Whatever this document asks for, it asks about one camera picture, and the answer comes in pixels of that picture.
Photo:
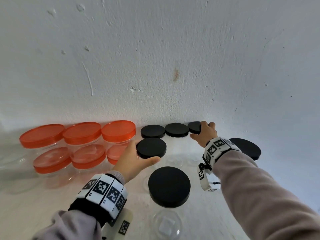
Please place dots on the wide transparent jar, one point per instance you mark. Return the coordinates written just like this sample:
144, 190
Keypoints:
47, 149
83, 146
120, 143
57, 177

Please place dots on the small black lid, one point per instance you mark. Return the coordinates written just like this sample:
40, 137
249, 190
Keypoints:
247, 148
152, 131
176, 129
194, 127

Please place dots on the person's right forearm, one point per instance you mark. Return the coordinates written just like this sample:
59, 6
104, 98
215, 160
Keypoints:
262, 197

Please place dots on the large orange lid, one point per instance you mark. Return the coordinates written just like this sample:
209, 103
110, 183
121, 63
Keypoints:
41, 136
51, 159
82, 132

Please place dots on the person's left hand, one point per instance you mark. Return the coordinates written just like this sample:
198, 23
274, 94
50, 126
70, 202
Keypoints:
130, 162

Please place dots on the person's right hand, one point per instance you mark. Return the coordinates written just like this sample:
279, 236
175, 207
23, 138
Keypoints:
207, 133

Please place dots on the short transparent jar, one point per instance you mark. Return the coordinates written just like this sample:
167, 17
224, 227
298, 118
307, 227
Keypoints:
92, 168

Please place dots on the person's left forearm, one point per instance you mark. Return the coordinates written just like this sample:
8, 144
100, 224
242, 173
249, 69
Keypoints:
70, 227

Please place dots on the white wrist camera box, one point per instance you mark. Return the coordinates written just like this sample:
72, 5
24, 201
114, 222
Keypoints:
205, 179
122, 226

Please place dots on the large transparent jar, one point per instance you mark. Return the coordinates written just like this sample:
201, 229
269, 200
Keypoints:
146, 182

